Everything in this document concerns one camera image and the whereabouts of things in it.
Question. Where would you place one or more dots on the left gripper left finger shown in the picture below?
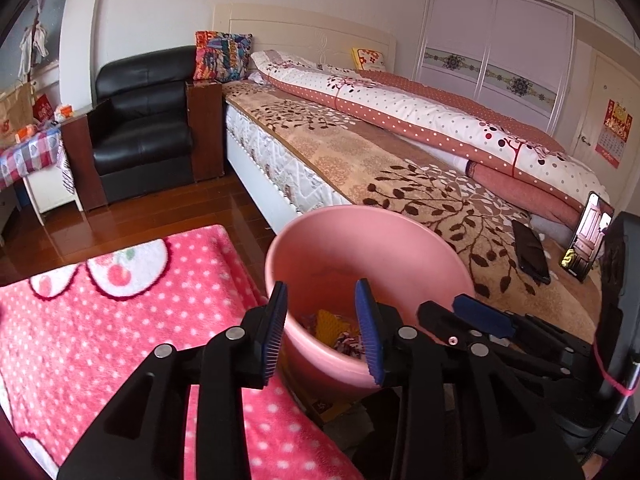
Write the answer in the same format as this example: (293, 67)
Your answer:
(141, 431)

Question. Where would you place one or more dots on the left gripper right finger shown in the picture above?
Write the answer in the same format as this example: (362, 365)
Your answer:
(462, 413)

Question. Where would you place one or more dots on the yellow plastic wrapper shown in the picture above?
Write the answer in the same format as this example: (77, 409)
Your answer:
(329, 328)

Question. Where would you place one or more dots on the printed snack wrapper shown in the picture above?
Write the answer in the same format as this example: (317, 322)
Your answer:
(349, 344)

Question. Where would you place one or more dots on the pink plastic trash bucket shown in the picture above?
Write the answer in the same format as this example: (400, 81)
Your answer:
(322, 254)

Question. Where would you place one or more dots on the pink polka dot blanket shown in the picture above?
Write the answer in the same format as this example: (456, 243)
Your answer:
(70, 337)

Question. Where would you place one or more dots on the phone on stand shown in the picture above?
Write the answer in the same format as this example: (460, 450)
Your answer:
(588, 237)

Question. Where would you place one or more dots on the black smartphone on bed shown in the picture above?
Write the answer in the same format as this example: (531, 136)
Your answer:
(530, 253)

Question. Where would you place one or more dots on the white pink dotted duvet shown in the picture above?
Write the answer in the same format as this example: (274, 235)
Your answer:
(516, 162)

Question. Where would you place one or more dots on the white side table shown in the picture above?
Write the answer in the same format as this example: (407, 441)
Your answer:
(44, 190)

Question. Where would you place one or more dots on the plaid tablecloth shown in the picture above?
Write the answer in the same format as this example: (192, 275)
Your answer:
(44, 149)

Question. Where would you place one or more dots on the bed with brown leaf blanket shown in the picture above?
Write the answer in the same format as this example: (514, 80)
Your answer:
(294, 156)

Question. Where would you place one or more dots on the black leather armchair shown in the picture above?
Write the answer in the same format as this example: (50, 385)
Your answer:
(141, 140)

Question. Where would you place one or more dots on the red box on table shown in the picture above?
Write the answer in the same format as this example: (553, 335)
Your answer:
(42, 109)

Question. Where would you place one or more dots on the white wardrobe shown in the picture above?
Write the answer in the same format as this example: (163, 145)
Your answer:
(553, 64)

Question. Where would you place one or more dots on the brown paper bag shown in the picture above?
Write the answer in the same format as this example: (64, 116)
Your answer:
(15, 112)

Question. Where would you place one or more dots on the yellow red small pillow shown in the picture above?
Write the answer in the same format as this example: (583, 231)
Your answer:
(368, 59)

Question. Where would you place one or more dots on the colourful printed cushion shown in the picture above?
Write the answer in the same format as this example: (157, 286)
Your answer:
(221, 56)

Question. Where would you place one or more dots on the cream bed headboard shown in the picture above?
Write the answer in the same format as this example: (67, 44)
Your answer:
(318, 37)

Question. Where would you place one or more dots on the coat stand with clothes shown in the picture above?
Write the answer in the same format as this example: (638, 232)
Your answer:
(33, 44)

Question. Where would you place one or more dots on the red wall calendar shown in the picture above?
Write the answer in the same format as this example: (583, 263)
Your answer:
(614, 133)

